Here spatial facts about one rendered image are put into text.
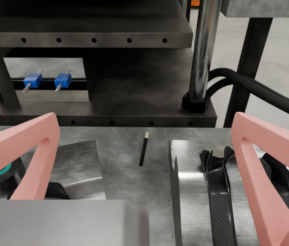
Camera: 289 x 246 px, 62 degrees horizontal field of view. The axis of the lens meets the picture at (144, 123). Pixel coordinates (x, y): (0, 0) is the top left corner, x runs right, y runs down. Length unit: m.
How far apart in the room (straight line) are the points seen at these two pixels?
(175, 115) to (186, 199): 0.46
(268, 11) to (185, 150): 0.55
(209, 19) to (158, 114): 0.34
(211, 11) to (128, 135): 0.42
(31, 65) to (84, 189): 0.56
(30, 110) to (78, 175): 0.51
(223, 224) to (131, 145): 0.36
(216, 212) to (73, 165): 0.29
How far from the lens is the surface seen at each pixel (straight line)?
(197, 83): 0.83
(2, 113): 0.99
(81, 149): 0.55
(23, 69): 0.96
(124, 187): 0.61
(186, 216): 0.44
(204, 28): 0.76
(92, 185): 0.49
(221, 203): 0.46
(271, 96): 0.79
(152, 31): 0.83
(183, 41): 0.84
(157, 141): 0.72
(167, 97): 0.95
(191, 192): 0.45
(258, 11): 0.94
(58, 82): 0.90
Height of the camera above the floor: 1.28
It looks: 37 degrees down
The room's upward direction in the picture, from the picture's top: straight up
